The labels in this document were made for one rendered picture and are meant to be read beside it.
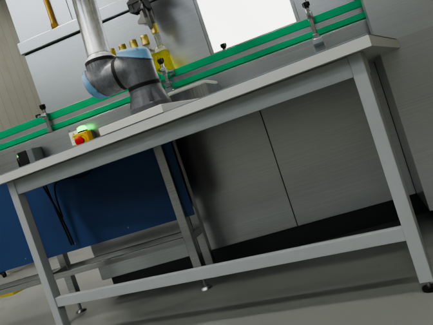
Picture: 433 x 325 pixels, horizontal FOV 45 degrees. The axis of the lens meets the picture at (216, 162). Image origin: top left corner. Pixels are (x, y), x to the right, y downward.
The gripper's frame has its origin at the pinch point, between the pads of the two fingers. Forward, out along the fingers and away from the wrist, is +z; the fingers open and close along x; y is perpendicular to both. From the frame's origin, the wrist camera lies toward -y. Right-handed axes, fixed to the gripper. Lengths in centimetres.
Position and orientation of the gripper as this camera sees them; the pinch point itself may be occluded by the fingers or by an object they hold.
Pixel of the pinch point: (153, 26)
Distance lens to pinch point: 248.4
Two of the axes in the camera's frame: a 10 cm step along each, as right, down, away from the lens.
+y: -8.9, 3.1, 3.4
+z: 3.4, 9.4, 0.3
